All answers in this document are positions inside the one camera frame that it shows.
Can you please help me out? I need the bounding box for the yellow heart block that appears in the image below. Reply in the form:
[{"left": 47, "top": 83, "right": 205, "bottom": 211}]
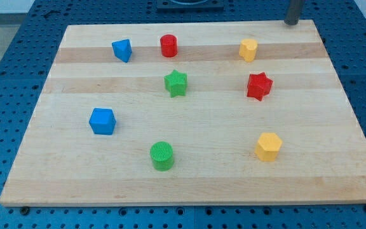
[{"left": 239, "top": 39, "right": 258, "bottom": 62}]

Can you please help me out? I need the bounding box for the green star block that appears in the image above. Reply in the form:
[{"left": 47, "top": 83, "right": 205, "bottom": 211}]
[{"left": 164, "top": 70, "right": 187, "bottom": 97}]

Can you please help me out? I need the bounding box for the green cylinder block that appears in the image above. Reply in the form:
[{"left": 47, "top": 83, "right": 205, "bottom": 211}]
[{"left": 149, "top": 141, "right": 174, "bottom": 171}]

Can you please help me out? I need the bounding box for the wooden board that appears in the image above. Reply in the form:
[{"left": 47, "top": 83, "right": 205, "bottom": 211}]
[{"left": 0, "top": 20, "right": 366, "bottom": 207}]

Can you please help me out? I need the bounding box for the red cylinder block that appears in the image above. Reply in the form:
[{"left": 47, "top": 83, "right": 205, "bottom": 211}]
[{"left": 160, "top": 34, "right": 178, "bottom": 57}]

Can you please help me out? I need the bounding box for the blue cube block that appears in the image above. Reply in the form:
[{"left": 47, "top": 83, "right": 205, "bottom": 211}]
[{"left": 89, "top": 108, "right": 116, "bottom": 135}]

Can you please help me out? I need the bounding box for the red star block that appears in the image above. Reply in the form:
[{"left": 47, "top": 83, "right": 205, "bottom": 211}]
[{"left": 247, "top": 73, "right": 273, "bottom": 101}]

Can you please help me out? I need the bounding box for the blue triangular prism block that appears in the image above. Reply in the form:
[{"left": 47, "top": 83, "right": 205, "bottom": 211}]
[{"left": 112, "top": 39, "right": 132, "bottom": 63}]

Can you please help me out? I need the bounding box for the yellow hexagon block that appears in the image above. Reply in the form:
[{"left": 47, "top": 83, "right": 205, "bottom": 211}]
[{"left": 254, "top": 132, "right": 283, "bottom": 162}]

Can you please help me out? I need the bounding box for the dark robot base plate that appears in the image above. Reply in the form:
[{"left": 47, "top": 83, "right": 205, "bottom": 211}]
[{"left": 156, "top": 0, "right": 224, "bottom": 11}]

